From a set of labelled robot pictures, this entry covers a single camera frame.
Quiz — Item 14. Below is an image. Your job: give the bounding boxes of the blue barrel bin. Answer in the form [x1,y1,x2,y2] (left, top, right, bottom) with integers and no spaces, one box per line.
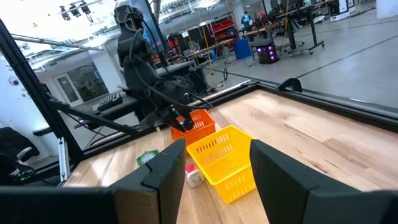
[233,39,252,60]

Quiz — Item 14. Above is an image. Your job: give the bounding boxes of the black frame clamp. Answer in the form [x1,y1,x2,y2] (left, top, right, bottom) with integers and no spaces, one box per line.
[276,77,303,93]

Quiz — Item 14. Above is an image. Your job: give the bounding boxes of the red storage bins shelf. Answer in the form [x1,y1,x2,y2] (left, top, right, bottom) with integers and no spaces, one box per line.
[211,19,236,41]

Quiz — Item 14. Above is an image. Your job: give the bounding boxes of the silver aluminium strut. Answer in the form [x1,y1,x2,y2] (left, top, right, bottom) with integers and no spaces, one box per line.
[58,136,71,183]

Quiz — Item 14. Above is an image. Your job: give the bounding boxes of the black standing desk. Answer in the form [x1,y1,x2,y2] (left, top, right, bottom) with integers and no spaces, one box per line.
[275,2,326,58]

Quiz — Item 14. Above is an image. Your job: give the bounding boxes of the black keyboard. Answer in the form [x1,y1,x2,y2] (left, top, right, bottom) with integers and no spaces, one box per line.
[92,91,124,112]

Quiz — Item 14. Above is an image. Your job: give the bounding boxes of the black office chair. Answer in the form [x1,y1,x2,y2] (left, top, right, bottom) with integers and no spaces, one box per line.
[0,126,40,186]

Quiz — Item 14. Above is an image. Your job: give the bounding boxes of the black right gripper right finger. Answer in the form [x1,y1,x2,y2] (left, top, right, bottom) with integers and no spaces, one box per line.
[249,139,323,224]

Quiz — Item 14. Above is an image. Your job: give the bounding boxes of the orange plastic basket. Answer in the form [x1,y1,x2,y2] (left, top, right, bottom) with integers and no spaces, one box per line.
[170,108,217,151]

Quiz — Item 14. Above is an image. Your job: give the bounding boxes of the black computer tower purple lights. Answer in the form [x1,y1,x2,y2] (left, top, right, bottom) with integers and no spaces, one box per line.
[255,42,280,65]

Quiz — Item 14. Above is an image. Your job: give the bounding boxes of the green white small item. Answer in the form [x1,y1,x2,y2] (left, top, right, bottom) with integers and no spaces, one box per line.
[136,149,160,167]

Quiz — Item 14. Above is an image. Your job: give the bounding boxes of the yellow plastic basket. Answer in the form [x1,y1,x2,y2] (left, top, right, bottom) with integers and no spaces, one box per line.
[185,124,257,205]

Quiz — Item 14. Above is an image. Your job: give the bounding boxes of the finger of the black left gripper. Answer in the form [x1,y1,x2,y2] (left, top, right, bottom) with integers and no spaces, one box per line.
[138,110,165,129]
[164,107,195,132]

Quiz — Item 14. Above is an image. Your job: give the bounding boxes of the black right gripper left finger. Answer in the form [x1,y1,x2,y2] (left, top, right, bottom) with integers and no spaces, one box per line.
[112,139,187,224]

